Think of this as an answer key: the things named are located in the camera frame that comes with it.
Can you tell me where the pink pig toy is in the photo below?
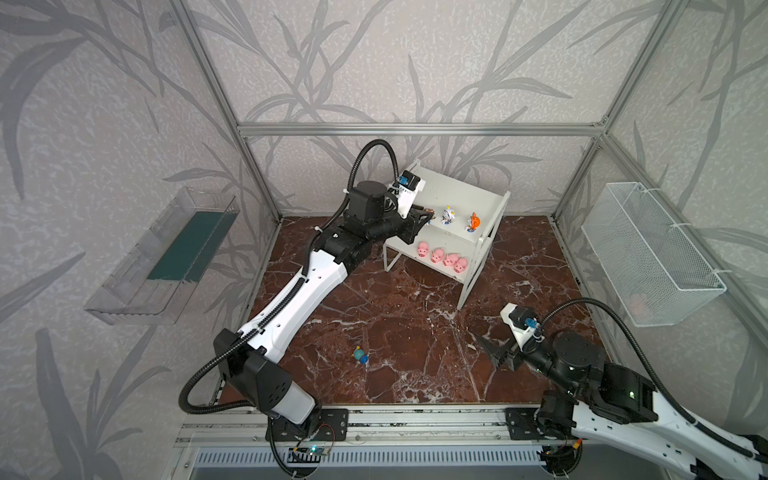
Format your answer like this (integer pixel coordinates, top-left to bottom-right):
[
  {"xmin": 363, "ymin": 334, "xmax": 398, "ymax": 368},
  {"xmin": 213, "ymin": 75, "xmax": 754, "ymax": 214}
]
[
  {"xmin": 454, "ymin": 257, "xmax": 469, "ymax": 274},
  {"xmin": 417, "ymin": 241, "xmax": 430, "ymax": 258},
  {"xmin": 430, "ymin": 248, "xmax": 445, "ymax": 264},
  {"xmin": 443, "ymin": 253, "xmax": 460, "ymax": 267}
]

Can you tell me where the white hooded Doraemon figure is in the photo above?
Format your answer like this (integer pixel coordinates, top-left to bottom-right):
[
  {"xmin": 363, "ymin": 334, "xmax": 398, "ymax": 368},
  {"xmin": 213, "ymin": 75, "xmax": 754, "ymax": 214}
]
[{"xmin": 441, "ymin": 206, "xmax": 456, "ymax": 225}]

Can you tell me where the orange hooded Doraemon figure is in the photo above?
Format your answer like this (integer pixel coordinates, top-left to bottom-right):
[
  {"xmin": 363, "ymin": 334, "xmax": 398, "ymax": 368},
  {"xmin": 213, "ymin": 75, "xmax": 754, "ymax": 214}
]
[{"xmin": 466, "ymin": 212, "xmax": 481, "ymax": 233}]

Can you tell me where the teal hooded Doraemon figure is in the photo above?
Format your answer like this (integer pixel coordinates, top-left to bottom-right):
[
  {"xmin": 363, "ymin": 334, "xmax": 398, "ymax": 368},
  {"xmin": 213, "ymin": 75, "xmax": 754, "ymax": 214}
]
[{"xmin": 353, "ymin": 347, "xmax": 369, "ymax": 365}]

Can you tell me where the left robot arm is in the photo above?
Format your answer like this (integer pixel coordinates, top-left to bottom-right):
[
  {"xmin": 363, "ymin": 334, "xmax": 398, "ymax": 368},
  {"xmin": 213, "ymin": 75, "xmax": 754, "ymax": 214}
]
[{"xmin": 178, "ymin": 173, "xmax": 432, "ymax": 438}]

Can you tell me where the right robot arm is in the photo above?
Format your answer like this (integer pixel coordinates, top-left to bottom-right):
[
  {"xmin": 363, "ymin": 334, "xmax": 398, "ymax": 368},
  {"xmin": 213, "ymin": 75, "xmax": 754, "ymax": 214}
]
[{"xmin": 477, "ymin": 332, "xmax": 767, "ymax": 479}]

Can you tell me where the white two-tier shelf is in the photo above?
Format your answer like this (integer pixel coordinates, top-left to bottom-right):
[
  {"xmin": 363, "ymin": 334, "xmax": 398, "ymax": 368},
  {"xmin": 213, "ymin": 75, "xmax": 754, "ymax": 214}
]
[{"xmin": 383, "ymin": 161, "xmax": 510, "ymax": 308}]

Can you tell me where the pink toy in basket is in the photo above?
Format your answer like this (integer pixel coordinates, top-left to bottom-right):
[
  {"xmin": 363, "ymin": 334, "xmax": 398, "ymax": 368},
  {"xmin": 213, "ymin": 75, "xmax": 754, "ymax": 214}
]
[{"xmin": 628, "ymin": 294, "xmax": 654, "ymax": 324}]

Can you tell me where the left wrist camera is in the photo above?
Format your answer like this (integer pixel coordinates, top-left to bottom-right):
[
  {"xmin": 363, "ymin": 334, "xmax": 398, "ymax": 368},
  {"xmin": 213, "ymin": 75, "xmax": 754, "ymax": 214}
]
[{"xmin": 394, "ymin": 170, "xmax": 425, "ymax": 219}]

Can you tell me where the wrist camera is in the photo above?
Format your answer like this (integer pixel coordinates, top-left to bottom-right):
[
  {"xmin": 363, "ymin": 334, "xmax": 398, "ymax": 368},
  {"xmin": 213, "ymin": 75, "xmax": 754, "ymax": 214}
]
[
  {"xmin": 394, "ymin": 170, "xmax": 425, "ymax": 219},
  {"xmin": 501, "ymin": 303, "xmax": 544, "ymax": 351}
]

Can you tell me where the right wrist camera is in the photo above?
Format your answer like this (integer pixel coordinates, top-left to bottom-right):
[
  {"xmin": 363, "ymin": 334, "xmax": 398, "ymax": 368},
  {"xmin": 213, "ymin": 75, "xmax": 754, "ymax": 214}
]
[{"xmin": 501, "ymin": 303, "xmax": 544, "ymax": 351}]

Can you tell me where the white wire mesh basket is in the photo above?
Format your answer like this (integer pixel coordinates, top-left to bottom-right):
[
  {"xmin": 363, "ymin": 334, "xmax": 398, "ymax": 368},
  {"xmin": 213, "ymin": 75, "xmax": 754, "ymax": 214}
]
[{"xmin": 582, "ymin": 182, "xmax": 727, "ymax": 327}]

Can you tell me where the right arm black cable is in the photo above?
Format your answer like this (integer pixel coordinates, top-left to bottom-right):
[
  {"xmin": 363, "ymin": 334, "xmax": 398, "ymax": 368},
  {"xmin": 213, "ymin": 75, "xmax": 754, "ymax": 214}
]
[{"xmin": 539, "ymin": 297, "xmax": 768, "ymax": 466}]

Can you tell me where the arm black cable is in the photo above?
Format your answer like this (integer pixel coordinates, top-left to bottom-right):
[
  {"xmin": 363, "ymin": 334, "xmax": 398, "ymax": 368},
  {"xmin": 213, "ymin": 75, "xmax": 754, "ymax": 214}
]
[
  {"xmin": 539, "ymin": 297, "xmax": 768, "ymax": 466},
  {"xmin": 178, "ymin": 139, "xmax": 401, "ymax": 415}
]

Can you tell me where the clear plastic wall bin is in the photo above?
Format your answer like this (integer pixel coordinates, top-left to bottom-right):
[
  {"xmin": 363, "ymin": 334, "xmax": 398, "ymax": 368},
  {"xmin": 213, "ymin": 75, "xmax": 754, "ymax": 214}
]
[{"xmin": 84, "ymin": 187, "xmax": 240, "ymax": 326}]

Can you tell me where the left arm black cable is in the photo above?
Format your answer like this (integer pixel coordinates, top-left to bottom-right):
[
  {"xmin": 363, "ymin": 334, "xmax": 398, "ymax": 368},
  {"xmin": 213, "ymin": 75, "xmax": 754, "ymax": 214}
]
[{"xmin": 178, "ymin": 139, "xmax": 401, "ymax": 415}]

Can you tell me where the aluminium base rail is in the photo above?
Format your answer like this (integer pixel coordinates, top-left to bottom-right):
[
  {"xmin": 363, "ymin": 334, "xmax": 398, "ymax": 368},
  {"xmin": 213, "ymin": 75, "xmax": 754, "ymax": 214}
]
[{"xmin": 173, "ymin": 403, "xmax": 685, "ymax": 450}]

